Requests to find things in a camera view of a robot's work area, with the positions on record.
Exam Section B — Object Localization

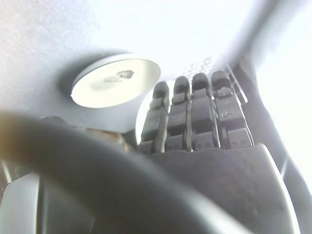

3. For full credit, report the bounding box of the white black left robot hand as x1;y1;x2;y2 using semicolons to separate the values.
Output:
138;70;301;234

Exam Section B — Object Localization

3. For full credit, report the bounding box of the silver wire plate rack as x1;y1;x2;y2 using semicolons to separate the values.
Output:
181;56;214;76

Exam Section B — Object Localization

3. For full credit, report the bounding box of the black camera cable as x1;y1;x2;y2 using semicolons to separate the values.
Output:
0;111;220;234

